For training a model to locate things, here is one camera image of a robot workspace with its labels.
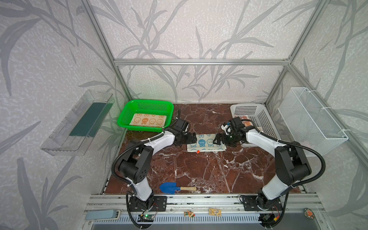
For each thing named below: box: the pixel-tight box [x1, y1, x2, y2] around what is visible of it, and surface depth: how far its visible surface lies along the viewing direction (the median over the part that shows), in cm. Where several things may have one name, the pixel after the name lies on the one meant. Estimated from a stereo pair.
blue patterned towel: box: [186, 133, 227, 153], surface depth 96 cm
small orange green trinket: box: [184, 210, 196, 218], surface depth 72 cm
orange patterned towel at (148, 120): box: [129, 113, 167, 128], surface depth 110 cm
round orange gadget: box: [303, 207, 315, 219], surface depth 72 cm
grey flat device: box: [84, 209, 123, 221], surface depth 70 cm
